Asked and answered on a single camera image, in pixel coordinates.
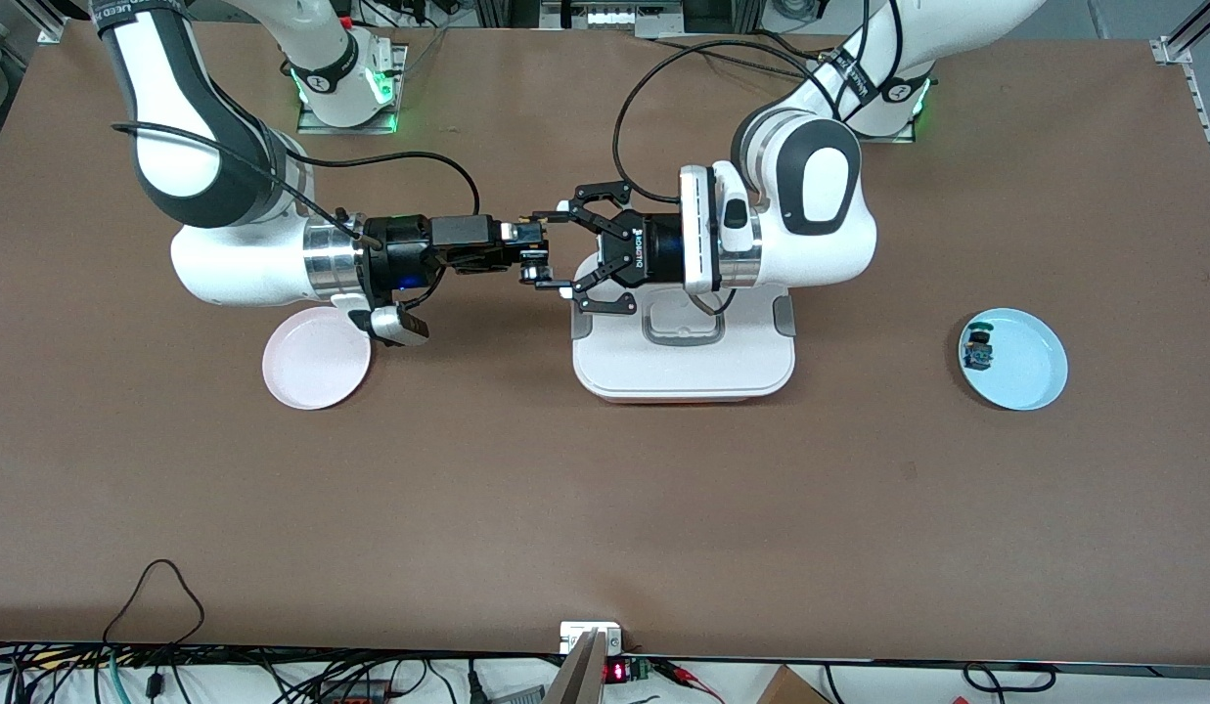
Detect brown cardboard box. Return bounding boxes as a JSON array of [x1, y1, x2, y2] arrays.
[[756, 665, 832, 704]]

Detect grey angled post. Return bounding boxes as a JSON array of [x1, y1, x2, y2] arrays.
[[544, 629, 607, 704]]

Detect white lunch box grey latches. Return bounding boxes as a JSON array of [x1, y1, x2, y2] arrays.
[[571, 284, 796, 404]]

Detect black table cable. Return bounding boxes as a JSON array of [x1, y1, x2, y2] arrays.
[[634, 35, 826, 79], [754, 30, 842, 64]]

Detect small white mount plate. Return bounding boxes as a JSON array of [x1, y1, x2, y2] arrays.
[[560, 622, 623, 654]]

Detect silver frame with light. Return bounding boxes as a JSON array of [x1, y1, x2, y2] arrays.
[[539, 0, 686, 30]]

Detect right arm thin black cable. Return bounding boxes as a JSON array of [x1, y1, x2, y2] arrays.
[[290, 150, 482, 218]]

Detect green push button switch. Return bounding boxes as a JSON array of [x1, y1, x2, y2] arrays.
[[964, 321, 997, 373]]

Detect pink round plate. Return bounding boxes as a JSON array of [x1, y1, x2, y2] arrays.
[[262, 306, 373, 411]]

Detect light blue round plate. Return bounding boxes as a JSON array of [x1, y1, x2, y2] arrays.
[[959, 308, 1069, 412]]

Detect thin black cable loop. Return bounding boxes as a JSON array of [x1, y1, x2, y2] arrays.
[[102, 558, 207, 648]]

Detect left arm looping black cable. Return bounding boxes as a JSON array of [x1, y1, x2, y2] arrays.
[[612, 0, 872, 208]]

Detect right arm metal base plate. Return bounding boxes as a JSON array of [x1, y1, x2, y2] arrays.
[[296, 44, 408, 135]]

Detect aluminium extrusion rail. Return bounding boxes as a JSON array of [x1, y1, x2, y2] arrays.
[[1150, 0, 1210, 201]]

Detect red black clip leads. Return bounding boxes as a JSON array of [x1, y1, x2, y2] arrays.
[[653, 659, 725, 704]]

